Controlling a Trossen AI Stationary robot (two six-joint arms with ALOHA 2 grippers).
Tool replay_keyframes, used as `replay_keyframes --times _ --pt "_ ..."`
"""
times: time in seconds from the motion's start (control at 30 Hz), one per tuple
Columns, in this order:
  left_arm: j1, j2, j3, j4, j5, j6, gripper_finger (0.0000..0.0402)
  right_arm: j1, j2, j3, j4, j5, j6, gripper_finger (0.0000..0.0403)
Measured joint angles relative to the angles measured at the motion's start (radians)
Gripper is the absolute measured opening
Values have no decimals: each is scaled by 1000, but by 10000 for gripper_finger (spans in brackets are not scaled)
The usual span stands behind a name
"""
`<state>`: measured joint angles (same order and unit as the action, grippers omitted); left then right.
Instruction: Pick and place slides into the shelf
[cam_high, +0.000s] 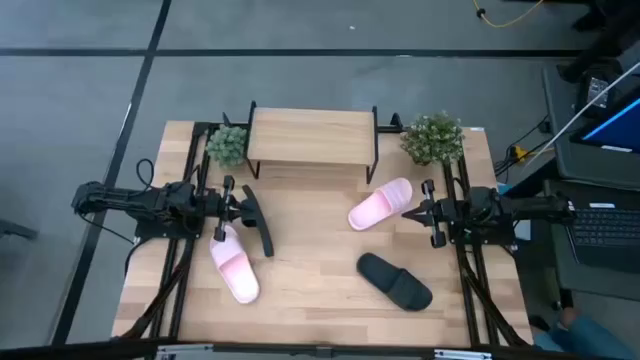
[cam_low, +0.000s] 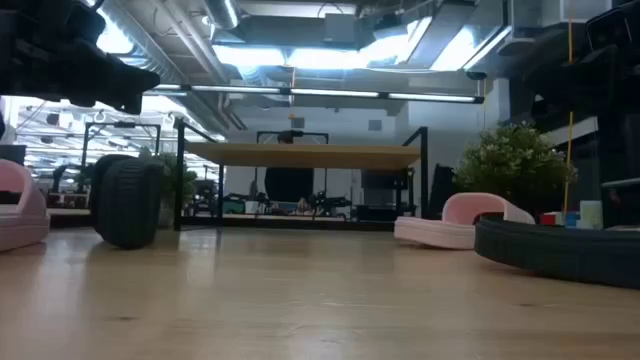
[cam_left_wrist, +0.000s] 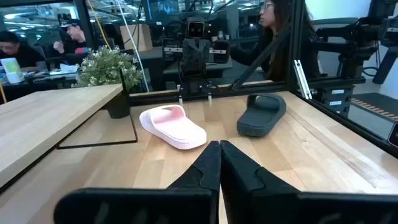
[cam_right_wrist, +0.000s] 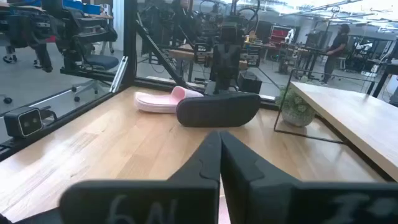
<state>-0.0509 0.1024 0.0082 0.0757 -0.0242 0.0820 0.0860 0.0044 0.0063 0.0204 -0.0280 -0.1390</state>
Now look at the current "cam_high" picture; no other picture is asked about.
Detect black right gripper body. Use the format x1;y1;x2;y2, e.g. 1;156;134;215
421;178;469;250

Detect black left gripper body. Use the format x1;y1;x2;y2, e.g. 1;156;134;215
199;174;247;243

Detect black slide sandal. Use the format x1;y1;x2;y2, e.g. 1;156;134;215
355;251;434;313
241;184;276;259

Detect pink slide sandal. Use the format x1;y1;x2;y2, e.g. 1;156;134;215
347;176;415;233
208;223;261;306

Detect small green potted plant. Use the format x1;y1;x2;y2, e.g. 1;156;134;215
204;123;250;169

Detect potted plant white flowers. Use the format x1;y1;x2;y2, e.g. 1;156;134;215
398;110;466;167

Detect grey desk top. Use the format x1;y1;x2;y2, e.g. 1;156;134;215
541;63;640;194

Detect black laptop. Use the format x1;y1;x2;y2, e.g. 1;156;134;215
564;201;640;275

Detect dark grey laptop cart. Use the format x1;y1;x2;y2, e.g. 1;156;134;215
542;178;640;312

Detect monitor with blue screen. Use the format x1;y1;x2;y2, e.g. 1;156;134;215
569;97;640;155

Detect person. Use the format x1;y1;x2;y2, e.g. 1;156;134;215
528;305;640;360

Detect black adapter white label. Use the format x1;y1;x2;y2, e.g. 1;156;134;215
574;63;624;119

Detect black floor bar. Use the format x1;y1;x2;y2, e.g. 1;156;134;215
0;218;40;241

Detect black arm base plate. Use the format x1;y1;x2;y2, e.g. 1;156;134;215
448;225;519;247
134;219;206;241

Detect black power cable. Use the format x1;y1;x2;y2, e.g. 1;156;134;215
493;113;554;177

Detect wooden shelf black frame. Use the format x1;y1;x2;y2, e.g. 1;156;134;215
247;99;380;185

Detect black metal rig frame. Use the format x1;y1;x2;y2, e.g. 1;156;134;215
0;112;640;360

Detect silver aluminium bracket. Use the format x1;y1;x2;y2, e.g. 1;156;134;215
433;348;494;360
156;343;215;360

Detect white cable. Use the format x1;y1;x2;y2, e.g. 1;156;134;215
523;60;640;169

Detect yellow cable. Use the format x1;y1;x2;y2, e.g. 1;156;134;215
471;0;545;29

